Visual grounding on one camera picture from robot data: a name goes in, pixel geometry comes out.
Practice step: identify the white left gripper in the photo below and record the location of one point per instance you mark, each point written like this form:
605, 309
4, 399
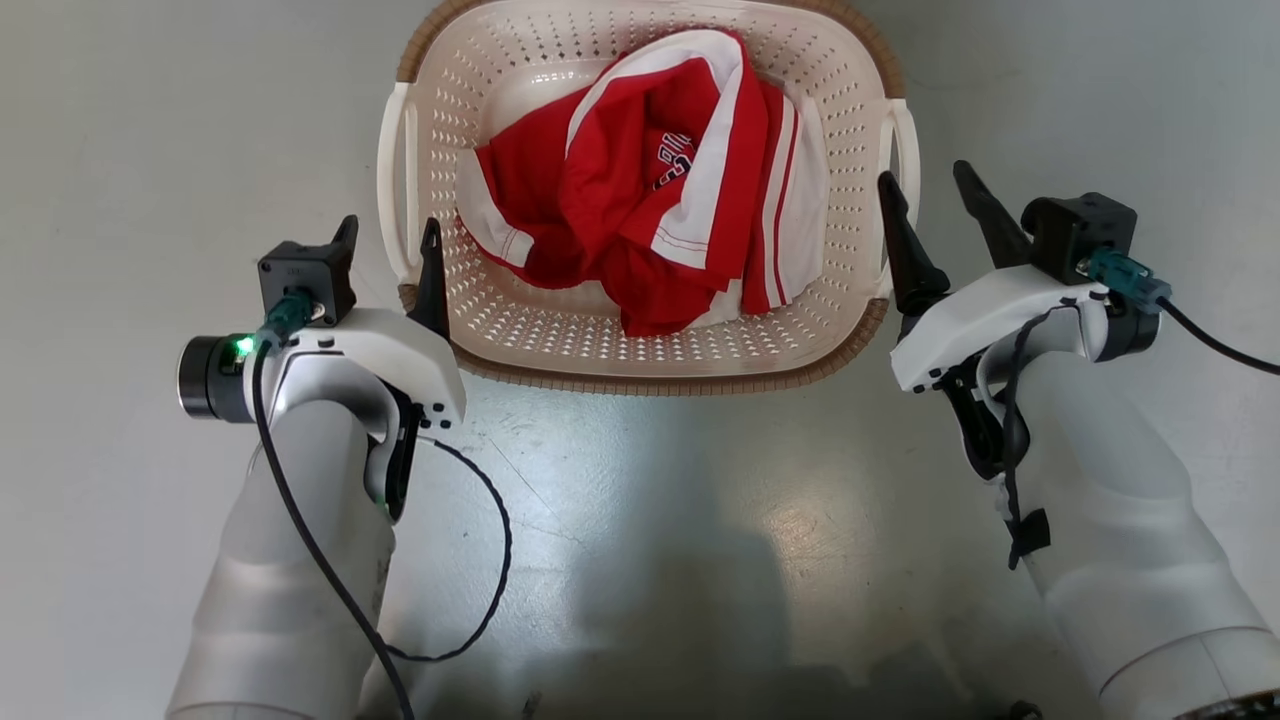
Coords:
400, 350

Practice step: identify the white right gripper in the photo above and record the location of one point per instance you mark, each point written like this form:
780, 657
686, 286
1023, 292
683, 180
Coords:
980, 310

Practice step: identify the beige plastic laundry basket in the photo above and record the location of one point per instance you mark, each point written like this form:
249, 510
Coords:
520, 330

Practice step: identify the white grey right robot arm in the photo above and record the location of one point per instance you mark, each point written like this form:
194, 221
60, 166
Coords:
1130, 530

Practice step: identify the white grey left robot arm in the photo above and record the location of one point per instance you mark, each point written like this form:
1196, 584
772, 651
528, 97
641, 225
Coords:
280, 560

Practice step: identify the red and white jersey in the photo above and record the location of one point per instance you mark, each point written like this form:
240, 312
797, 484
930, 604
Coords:
620, 190

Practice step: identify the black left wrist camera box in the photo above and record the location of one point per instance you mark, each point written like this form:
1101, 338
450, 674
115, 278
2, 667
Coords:
308, 278

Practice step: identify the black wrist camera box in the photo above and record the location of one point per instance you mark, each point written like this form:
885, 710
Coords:
1075, 228
308, 278

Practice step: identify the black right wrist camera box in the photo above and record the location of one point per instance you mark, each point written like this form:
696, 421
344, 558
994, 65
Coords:
1075, 228

